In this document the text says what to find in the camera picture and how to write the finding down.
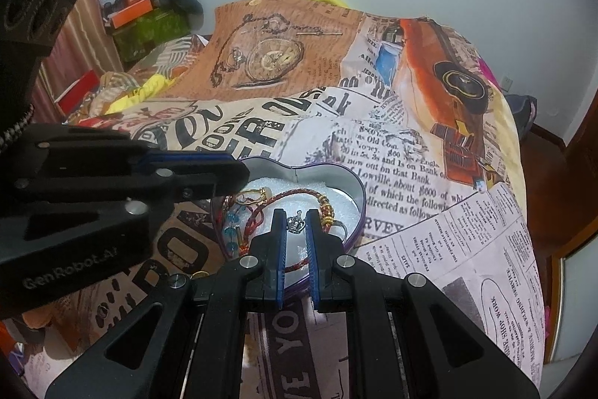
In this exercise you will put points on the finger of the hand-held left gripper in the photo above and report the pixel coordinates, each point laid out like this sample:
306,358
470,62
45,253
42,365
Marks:
201,179
93,151

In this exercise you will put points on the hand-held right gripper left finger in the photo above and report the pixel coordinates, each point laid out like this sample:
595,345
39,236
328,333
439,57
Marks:
280,261

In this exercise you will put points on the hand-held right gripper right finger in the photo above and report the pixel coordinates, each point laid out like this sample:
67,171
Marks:
312,261

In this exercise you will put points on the heart-shaped metal tin box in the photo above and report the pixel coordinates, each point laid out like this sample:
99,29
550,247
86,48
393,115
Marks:
327,181

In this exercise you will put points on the red box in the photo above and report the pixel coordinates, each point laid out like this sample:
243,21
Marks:
77,90

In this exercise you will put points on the striped brown curtain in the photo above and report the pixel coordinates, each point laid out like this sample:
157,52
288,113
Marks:
88,34

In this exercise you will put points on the yellow cloth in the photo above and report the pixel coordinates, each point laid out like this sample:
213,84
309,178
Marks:
140,93

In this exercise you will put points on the long orange box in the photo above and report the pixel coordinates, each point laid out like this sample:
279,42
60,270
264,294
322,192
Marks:
133,12

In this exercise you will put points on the striped printed pillow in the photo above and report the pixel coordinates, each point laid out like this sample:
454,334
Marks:
173,53

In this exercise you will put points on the newspaper print blanket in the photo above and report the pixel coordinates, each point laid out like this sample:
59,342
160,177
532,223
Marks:
397,156

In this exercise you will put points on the grey plastic bag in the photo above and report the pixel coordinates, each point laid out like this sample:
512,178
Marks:
523,114

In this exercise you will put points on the white wall socket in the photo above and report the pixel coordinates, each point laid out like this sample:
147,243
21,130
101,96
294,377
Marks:
506,80

